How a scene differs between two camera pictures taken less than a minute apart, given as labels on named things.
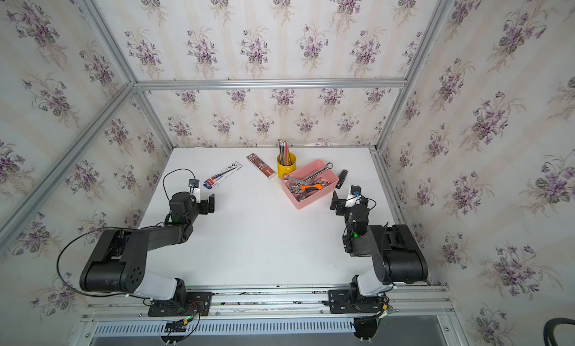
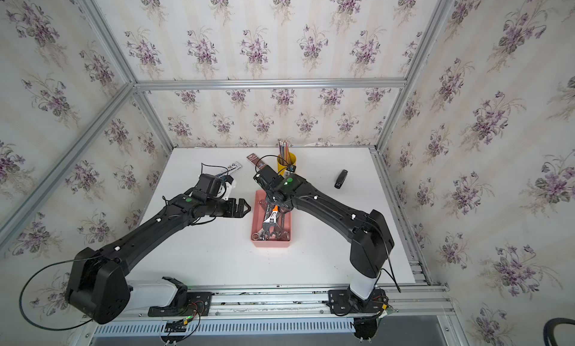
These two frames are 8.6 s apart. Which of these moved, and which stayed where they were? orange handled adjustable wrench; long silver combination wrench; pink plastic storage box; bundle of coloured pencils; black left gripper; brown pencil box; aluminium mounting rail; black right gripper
Moved: black left gripper; long silver combination wrench; orange handled adjustable wrench; pink plastic storage box; black right gripper
Stayed: bundle of coloured pencils; brown pencil box; aluminium mounting rail
